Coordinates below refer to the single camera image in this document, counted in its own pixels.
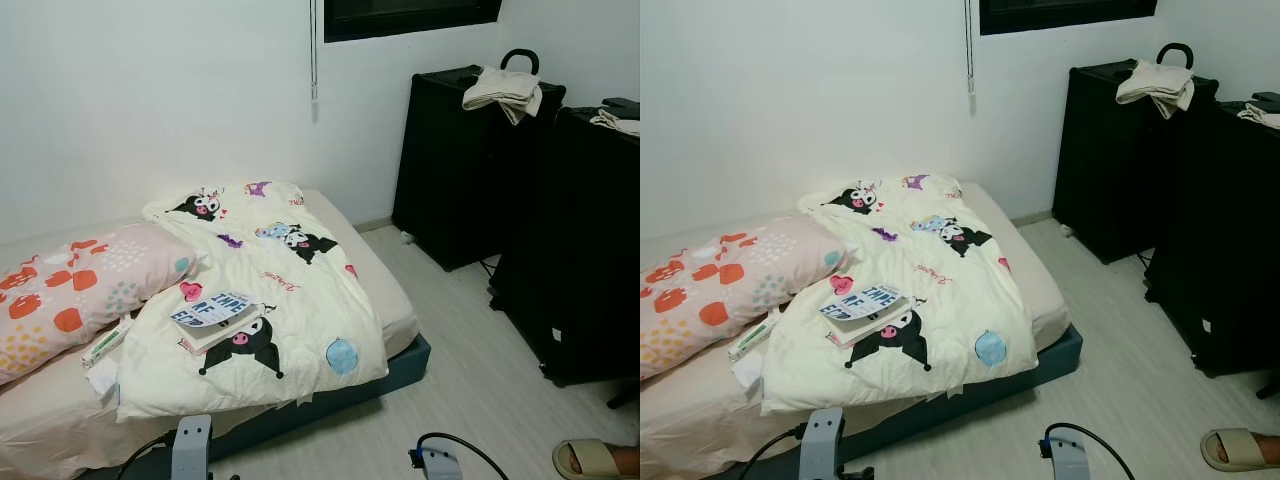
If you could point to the pink pillow with orange patches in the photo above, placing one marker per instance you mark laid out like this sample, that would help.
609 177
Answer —
90 290
740 285

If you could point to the white and green tube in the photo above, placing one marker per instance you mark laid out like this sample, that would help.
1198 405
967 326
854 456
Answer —
752 340
105 345

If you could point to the cream cartoon print blanket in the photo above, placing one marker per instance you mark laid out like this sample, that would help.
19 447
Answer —
300 330
950 320

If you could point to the wide black cabinet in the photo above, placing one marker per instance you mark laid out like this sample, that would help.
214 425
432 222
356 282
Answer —
570 250
1220 240

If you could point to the small beige cloth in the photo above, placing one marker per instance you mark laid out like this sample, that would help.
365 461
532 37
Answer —
1262 117
615 123

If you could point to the crumpled white tissue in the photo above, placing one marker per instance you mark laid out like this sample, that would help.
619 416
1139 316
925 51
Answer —
103 378
750 372

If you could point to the beige sheeted bed mattress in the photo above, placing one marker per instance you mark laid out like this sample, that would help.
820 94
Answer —
50 420
700 430

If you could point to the folded beige cloth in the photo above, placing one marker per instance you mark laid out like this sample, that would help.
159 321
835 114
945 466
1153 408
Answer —
500 90
1155 85

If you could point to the beige slipper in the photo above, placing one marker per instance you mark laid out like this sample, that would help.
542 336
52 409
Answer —
590 455
1240 445

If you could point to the person's bare foot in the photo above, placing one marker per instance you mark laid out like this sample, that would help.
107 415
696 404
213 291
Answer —
625 462
1272 448

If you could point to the white book with blue letters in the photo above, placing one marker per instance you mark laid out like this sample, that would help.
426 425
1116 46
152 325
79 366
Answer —
215 310
865 303

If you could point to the black framed window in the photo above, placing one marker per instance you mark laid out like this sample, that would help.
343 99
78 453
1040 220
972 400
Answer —
1065 12
410 15

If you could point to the clear blind wand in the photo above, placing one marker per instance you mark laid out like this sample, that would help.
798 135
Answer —
314 60
969 55

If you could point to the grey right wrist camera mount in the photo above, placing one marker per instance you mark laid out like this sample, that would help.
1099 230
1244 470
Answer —
1068 462
440 465

